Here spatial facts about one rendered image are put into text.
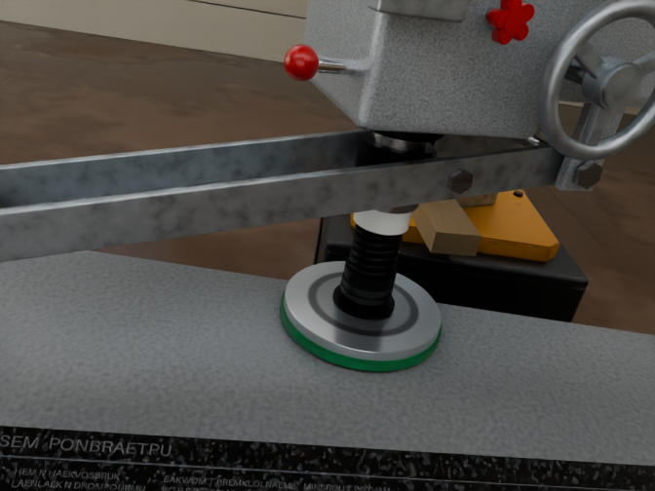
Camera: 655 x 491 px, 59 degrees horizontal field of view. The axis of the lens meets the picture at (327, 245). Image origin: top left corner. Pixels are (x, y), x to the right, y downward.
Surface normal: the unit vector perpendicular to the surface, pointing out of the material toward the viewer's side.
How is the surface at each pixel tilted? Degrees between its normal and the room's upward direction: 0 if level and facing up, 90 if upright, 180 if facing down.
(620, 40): 90
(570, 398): 0
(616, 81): 90
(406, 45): 90
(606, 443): 0
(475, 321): 0
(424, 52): 90
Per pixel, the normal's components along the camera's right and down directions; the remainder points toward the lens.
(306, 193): 0.30, 0.49
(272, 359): 0.15, -0.87
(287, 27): 0.04, 0.48
